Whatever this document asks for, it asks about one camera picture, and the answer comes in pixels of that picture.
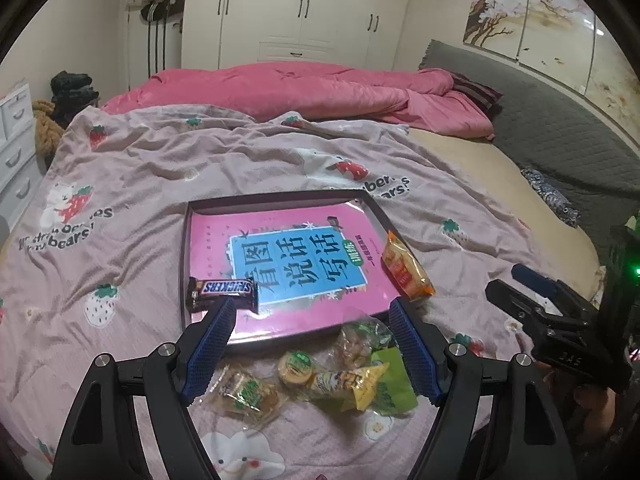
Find dark striped pillow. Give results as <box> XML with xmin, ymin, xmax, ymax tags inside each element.
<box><xmin>447</xmin><ymin>71</ymin><xmax>503</xmax><ymax>113</ymax></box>

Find yellow knitted cloth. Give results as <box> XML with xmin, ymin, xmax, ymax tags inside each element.
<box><xmin>31</xmin><ymin>100</ymin><xmax>66</xmax><ymax>161</ymax></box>

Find orange snack packet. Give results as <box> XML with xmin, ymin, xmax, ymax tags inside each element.
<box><xmin>381</xmin><ymin>230</ymin><xmax>436</xmax><ymax>302</ymax></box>

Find white wardrobe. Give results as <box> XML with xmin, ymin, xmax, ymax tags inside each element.
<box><xmin>180</xmin><ymin>0</ymin><xmax>418</xmax><ymax>71</ymax></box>

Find pink children's book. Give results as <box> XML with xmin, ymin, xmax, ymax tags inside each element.
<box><xmin>187</xmin><ymin>199</ymin><xmax>401</xmax><ymax>336</ymax></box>

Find person's right hand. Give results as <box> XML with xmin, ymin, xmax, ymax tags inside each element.
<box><xmin>547</xmin><ymin>370</ymin><xmax>621</xmax><ymax>441</ymax></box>

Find pink duvet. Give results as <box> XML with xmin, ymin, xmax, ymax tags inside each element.
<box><xmin>100</xmin><ymin>64</ymin><xmax>496</xmax><ymax>141</ymax></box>

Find clear red-label pastry packet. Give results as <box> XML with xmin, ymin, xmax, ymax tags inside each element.
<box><xmin>335</xmin><ymin>317</ymin><xmax>396</xmax><ymax>371</ymax></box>

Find green snack packet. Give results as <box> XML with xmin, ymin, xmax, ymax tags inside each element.
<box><xmin>367</xmin><ymin>347</ymin><xmax>418</xmax><ymax>416</ymax></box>

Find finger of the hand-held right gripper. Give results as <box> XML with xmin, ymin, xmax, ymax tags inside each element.
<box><xmin>511</xmin><ymin>263</ymin><xmax>583</xmax><ymax>311</ymax></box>
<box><xmin>484</xmin><ymin>280</ymin><xmax>556</xmax><ymax>333</ymax></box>

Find yellow snack packet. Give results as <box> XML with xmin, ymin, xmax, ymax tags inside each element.
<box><xmin>305</xmin><ymin>362</ymin><xmax>391</xmax><ymax>413</ymax></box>

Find dark clothes pile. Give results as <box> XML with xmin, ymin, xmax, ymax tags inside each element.
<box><xmin>50</xmin><ymin>71</ymin><xmax>101</xmax><ymax>126</ymax></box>

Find floral wall painting panels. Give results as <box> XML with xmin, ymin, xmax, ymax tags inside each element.
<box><xmin>462</xmin><ymin>0</ymin><xmax>640</xmax><ymax>106</ymax></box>

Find round green-label pastry packet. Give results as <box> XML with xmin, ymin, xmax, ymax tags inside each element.
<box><xmin>276</xmin><ymin>350</ymin><xmax>317</xmax><ymax>388</ymax></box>

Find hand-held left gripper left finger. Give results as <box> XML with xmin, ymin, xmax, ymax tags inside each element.
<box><xmin>47</xmin><ymin>297</ymin><xmax>238</xmax><ymax>480</ymax></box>

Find blue patterned cloth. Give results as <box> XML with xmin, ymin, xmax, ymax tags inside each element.
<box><xmin>520</xmin><ymin>167</ymin><xmax>583</xmax><ymax>228</ymax></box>

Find white drawer cabinet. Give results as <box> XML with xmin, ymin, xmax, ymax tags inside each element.
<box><xmin>0</xmin><ymin>80</ymin><xmax>46</xmax><ymax>231</ymax></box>

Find brown chocolate bar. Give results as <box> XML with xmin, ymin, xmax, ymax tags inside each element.
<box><xmin>185</xmin><ymin>276</ymin><xmax>260</xmax><ymax>316</ymax></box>

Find beige bed sheet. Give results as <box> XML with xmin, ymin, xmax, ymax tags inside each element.
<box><xmin>407</xmin><ymin>127</ymin><xmax>608</xmax><ymax>286</ymax></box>

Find strawberry bear printed blanket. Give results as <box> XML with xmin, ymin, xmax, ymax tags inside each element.
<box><xmin>0</xmin><ymin>105</ymin><xmax>601</xmax><ymax>480</ymax></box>

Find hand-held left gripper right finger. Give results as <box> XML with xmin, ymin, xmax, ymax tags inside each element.
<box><xmin>387</xmin><ymin>297</ymin><xmax>596</xmax><ymax>480</ymax></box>

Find grey quilted headboard cover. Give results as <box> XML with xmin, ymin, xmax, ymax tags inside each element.
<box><xmin>417</xmin><ymin>39</ymin><xmax>640</xmax><ymax>241</ymax></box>

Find square green-label pastry packet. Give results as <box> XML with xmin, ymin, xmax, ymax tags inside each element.
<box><xmin>207</xmin><ymin>366</ymin><xmax>288</xmax><ymax>421</ymax></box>

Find dark shallow cardboard tray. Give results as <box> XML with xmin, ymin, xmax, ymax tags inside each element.
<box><xmin>179</xmin><ymin>190</ymin><xmax>411</xmax><ymax>347</ymax></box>

